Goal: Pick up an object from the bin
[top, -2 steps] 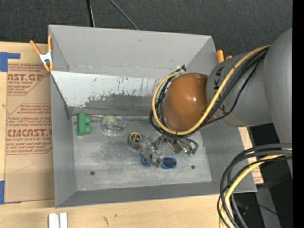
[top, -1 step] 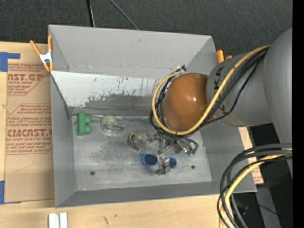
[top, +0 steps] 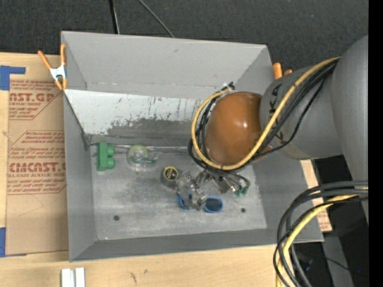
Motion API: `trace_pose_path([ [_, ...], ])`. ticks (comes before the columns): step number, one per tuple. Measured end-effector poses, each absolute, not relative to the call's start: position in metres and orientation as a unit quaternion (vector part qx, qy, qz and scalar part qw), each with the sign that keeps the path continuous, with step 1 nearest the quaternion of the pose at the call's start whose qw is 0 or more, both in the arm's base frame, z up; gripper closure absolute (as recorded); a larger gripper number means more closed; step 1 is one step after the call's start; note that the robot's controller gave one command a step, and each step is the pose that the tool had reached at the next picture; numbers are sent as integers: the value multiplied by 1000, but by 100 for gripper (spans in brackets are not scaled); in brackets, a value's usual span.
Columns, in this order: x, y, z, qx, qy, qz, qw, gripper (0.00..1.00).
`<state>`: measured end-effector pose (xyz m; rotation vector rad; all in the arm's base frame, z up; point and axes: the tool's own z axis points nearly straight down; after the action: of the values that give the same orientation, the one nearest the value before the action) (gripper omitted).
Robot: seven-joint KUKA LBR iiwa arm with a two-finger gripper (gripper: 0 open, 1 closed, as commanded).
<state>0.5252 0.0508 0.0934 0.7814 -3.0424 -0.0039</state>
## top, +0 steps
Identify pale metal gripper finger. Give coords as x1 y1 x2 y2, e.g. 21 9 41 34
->
180 188 208 211
175 172 200 194

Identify black and yellow tape measure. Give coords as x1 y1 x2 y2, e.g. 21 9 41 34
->
160 166 181 188

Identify blue sunglasses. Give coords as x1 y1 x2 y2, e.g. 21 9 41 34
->
176 193 225 215

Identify grey metal bin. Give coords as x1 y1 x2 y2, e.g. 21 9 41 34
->
60 30 326 262

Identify clear tape dispenser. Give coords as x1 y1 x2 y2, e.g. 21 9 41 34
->
126 143 159 171

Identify green toy building block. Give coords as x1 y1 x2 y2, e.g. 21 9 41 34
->
96 142 116 172

